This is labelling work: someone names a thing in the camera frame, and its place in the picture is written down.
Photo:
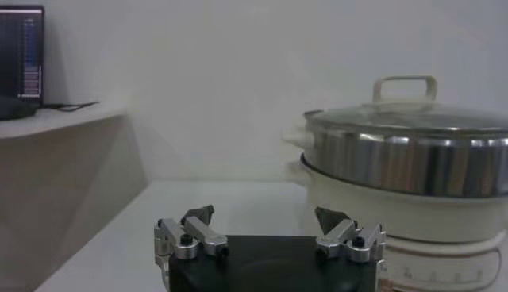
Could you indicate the black laptop with dark screen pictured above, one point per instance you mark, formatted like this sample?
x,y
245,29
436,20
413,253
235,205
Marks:
x,y
20,51

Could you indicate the stainless steel steamer basket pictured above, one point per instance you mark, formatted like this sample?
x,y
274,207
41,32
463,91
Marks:
x,y
397,166

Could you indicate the white side table with mouse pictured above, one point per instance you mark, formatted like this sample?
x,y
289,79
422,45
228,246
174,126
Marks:
x,y
59,120

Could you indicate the cream electric cooker base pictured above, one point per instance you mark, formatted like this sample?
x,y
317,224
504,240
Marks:
x,y
397,218

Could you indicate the black computer mouse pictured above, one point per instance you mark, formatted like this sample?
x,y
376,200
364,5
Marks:
x,y
16,109

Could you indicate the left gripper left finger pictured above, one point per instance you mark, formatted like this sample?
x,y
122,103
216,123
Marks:
x,y
202,236

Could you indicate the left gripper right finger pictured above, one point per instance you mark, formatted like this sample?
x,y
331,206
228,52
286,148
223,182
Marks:
x,y
345,238

